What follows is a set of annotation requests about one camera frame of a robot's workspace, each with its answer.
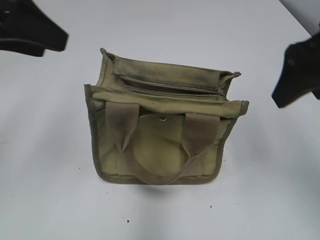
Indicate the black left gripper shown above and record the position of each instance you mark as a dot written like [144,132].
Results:
[25,29]

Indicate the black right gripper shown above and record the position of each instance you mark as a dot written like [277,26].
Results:
[300,73]

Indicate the yellow canvas zipper bag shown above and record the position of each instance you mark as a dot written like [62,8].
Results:
[159,123]

